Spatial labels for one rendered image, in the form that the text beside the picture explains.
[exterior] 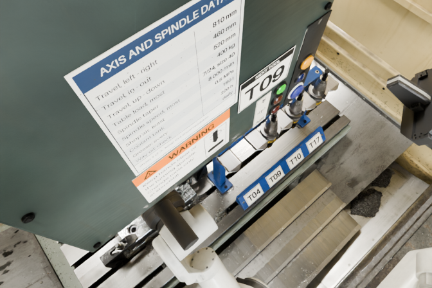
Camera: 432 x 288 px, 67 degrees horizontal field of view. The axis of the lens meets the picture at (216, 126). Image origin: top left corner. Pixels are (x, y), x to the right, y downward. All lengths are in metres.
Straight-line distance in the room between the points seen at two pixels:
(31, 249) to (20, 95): 1.51
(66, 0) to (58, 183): 0.18
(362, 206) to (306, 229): 0.31
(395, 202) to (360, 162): 0.24
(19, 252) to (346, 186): 1.45
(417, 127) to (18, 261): 1.55
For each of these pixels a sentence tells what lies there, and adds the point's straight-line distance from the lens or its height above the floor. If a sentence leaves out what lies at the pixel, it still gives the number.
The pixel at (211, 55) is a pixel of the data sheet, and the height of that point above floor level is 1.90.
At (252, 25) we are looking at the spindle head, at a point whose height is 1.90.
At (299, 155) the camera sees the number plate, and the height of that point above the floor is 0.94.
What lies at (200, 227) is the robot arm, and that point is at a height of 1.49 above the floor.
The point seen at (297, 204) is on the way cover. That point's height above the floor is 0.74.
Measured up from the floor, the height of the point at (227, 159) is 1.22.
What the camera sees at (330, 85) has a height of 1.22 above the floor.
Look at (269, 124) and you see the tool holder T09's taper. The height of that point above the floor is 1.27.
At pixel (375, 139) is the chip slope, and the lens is 1.62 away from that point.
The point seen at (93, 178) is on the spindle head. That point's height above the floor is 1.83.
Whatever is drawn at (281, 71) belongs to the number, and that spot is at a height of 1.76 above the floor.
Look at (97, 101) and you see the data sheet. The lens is 0.27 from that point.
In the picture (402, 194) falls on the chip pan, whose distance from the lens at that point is 1.74.
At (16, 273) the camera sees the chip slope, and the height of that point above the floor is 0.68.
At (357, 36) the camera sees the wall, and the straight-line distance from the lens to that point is 1.48.
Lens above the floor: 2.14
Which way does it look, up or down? 63 degrees down
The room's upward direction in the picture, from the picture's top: 2 degrees counter-clockwise
